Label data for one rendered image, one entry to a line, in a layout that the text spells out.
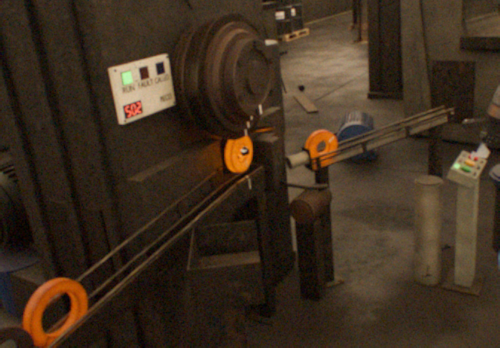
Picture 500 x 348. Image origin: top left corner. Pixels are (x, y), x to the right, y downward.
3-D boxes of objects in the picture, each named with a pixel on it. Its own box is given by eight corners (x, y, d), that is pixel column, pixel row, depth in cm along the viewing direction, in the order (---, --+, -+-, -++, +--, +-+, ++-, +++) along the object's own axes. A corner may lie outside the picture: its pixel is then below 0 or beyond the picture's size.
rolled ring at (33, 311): (90, 330, 150) (82, 327, 151) (86, 270, 146) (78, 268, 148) (33, 362, 134) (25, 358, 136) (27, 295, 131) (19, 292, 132)
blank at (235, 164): (219, 149, 197) (227, 150, 195) (239, 125, 206) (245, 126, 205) (232, 179, 206) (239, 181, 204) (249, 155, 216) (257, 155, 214)
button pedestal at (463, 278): (440, 291, 242) (443, 167, 221) (452, 266, 260) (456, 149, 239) (478, 300, 233) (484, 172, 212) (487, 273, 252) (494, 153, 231)
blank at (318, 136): (317, 169, 240) (321, 170, 237) (297, 146, 233) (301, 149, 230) (340, 145, 241) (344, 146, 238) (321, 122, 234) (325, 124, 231)
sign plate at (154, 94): (118, 123, 167) (108, 68, 161) (171, 104, 187) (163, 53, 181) (123, 124, 166) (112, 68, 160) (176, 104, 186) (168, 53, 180)
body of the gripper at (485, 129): (495, 150, 208) (509, 123, 202) (474, 141, 211) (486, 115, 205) (498, 144, 213) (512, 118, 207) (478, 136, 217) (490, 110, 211)
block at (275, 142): (256, 190, 233) (251, 140, 225) (265, 184, 239) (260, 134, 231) (276, 193, 227) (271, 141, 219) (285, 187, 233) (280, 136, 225)
